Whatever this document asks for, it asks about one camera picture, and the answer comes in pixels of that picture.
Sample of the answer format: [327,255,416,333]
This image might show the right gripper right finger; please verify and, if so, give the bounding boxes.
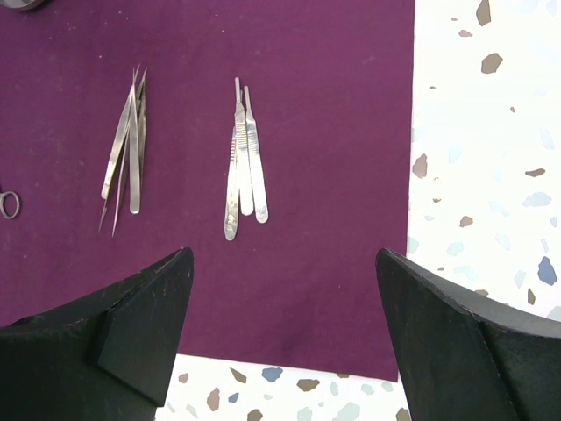
[376,249,560,420]

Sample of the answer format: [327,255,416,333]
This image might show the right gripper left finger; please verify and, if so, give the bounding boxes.
[1,247,194,420]

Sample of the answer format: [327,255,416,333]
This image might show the thin pointed steel tweezers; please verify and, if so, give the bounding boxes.
[98,144,132,238]

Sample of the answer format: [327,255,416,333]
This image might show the steel ring-handled forceps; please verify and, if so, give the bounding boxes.
[0,189,21,220]

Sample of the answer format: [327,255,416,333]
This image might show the broad steel tweezers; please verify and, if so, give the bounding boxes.
[129,75,146,214]
[101,68,139,199]

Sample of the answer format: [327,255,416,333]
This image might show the purple surgical cloth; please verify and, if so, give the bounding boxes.
[1,1,415,381]

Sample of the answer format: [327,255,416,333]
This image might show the steel instrument tray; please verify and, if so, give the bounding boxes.
[2,0,45,11]

